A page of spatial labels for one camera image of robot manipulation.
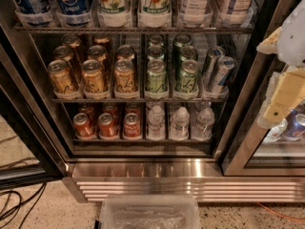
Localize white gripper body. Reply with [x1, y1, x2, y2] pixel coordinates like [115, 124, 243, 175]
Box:
[257, 66, 305, 128]

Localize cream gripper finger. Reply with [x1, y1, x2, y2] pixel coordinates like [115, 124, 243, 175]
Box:
[256, 27, 281, 54]

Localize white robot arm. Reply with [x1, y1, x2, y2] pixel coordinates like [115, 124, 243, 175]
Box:
[256, 0, 305, 129]

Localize right white labelled bottle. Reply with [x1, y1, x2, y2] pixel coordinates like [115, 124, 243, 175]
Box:
[216, 0, 252, 28]

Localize white labelled bottle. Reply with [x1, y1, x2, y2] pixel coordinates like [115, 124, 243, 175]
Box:
[216, 0, 252, 28]
[178, 0, 209, 28]

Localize right glass fridge door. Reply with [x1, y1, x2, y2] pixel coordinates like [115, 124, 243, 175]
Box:
[214, 0, 305, 177]

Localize left white labelled bottle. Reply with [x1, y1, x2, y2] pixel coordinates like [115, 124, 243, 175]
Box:
[178, 0, 209, 28]

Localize right clear water bottle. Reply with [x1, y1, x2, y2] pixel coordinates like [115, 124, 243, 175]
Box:
[193, 107, 215, 141]

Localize clear water bottle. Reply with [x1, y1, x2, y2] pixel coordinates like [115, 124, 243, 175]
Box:
[147, 105, 166, 140]
[193, 107, 215, 141]
[170, 107, 190, 141]

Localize middle clear water bottle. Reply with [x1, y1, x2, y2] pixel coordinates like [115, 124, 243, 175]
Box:
[170, 107, 190, 141]

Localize steel fridge base grille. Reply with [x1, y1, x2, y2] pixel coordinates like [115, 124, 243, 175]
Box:
[63, 158, 305, 203]

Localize left clear water bottle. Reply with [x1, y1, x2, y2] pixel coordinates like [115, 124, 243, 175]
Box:
[147, 105, 166, 140]

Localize left green 7UP bottle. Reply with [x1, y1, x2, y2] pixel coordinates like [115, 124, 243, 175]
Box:
[97, 0, 131, 28]

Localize right blue Pepsi bottle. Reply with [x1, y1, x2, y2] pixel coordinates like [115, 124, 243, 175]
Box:
[57, 0, 92, 26]

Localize blue pepsi bottle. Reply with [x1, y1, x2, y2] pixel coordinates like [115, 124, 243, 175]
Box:
[14, 0, 51, 27]
[57, 0, 92, 26]

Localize left blue Pepsi bottle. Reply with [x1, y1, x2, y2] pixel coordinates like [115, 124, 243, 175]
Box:
[14, 0, 51, 27]

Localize left open fridge door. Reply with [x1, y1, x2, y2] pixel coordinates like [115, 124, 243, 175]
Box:
[0, 29, 66, 189]

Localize blue can behind door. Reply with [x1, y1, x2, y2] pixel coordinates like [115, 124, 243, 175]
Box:
[283, 114, 305, 140]

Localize front silver blue can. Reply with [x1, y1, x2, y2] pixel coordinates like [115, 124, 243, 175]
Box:
[208, 56, 235, 94]

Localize silver blue can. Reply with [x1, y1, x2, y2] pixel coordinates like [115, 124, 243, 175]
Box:
[208, 56, 235, 94]
[202, 46, 226, 85]

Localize rear silver blue can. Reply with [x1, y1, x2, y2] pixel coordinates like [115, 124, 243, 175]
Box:
[202, 46, 226, 85]

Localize middle row right green can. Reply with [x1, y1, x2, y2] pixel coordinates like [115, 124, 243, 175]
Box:
[178, 46, 198, 64]

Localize row green can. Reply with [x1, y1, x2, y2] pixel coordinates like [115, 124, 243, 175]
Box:
[147, 46, 165, 60]
[178, 46, 198, 64]

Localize front right green can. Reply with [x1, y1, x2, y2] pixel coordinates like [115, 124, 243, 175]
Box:
[174, 59, 200, 94]

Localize front left green can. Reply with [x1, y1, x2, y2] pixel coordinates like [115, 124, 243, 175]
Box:
[145, 59, 168, 94]

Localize row gold can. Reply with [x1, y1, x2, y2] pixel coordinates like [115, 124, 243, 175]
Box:
[53, 45, 81, 82]
[116, 44, 137, 64]
[88, 45, 111, 77]

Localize front right red can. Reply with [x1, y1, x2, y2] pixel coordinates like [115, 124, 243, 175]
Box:
[123, 113, 140, 137]

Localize red can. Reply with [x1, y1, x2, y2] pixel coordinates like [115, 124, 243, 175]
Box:
[123, 113, 140, 137]
[98, 113, 118, 137]
[73, 113, 95, 137]

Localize front middle red can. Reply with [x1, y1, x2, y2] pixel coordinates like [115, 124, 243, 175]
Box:
[98, 113, 118, 137]

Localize clear plastic bin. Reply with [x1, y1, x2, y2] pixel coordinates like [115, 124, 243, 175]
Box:
[99, 195, 201, 229]

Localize front left red can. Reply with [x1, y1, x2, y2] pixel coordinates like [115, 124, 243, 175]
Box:
[73, 113, 95, 137]

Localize middle row left gold can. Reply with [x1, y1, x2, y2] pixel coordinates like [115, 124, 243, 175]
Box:
[53, 45, 81, 82]

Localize front left gold can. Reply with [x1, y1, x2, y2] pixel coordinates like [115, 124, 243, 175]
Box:
[48, 60, 79, 94]

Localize orange floor cable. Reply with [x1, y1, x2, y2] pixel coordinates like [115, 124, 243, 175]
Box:
[256, 201, 305, 223]

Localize black floor cables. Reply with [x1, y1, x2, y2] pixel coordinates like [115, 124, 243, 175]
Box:
[0, 182, 48, 229]

